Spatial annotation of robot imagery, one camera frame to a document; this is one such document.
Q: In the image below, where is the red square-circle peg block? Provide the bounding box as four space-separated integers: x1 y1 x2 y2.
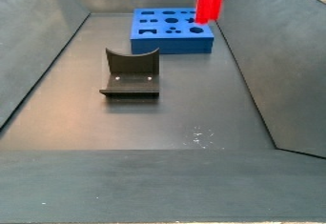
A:
195 0 223 25

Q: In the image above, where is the black curved holder stand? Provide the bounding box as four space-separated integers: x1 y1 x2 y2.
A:
98 50 158 96

